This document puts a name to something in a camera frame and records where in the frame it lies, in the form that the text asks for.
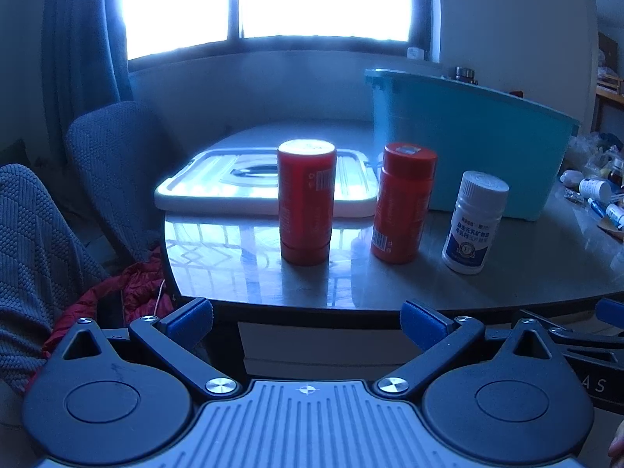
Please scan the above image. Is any wooden shelf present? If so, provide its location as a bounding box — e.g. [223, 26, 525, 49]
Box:
[596, 32, 624, 133]

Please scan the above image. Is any small white pill bottle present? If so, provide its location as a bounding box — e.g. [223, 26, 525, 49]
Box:
[578, 178, 612, 201]

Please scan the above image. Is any blue plastic storage box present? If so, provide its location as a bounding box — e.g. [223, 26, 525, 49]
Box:
[364, 67, 581, 223]

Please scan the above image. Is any white medicine bottle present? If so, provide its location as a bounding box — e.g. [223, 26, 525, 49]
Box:
[441, 170, 510, 276]

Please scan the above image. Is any white storage box lid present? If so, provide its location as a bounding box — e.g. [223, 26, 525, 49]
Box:
[154, 147, 382, 220]

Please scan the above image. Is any grey marble desk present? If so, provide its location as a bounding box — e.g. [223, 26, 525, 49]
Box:
[163, 119, 624, 331]

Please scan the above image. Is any blue curtain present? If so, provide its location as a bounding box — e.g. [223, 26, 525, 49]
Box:
[43, 0, 133, 110]

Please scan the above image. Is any clear plastic bag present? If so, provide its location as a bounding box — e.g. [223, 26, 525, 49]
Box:
[564, 131, 624, 182]

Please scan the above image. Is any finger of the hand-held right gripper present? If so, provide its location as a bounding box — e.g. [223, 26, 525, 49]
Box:
[595, 297, 624, 326]
[519, 308, 624, 352]

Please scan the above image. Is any red jacket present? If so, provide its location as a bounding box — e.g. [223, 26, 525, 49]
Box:
[43, 248, 182, 376]

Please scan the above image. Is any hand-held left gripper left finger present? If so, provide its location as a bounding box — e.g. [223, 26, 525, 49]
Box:
[61, 297, 242, 403]

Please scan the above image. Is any red bottle with red lid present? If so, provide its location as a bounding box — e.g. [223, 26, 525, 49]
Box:
[370, 142, 438, 265]

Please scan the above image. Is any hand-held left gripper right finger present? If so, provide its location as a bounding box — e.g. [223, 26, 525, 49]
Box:
[373, 300, 554, 403]

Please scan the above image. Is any red cylindrical can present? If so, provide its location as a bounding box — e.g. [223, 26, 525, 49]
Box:
[277, 139, 337, 266]

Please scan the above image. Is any window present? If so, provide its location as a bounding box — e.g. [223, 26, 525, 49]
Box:
[116, 0, 440, 62]

